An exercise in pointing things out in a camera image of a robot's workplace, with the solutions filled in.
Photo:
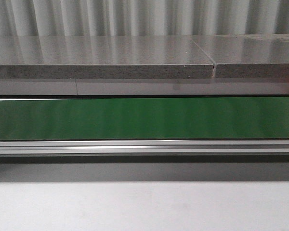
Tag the white conveyor back panel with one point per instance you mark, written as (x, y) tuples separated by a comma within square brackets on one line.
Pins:
[(220, 86)]

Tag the grey stone slab right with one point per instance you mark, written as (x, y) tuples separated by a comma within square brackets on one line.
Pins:
[(247, 56)]

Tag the grey stone slab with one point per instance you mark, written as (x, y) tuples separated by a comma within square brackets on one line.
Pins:
[(102, 57), (247, 56)]

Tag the green conveyor belt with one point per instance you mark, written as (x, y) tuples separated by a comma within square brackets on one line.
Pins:
[(145, 118)]

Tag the grey stone slab left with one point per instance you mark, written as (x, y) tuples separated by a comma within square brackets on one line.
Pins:
[(102, 57)]

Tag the white corrugated curtain backdrop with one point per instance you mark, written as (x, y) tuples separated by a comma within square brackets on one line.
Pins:
[(142, 17)]

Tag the aluminium conveyor front rail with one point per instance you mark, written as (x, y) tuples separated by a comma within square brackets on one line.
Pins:
[(143, 148)]

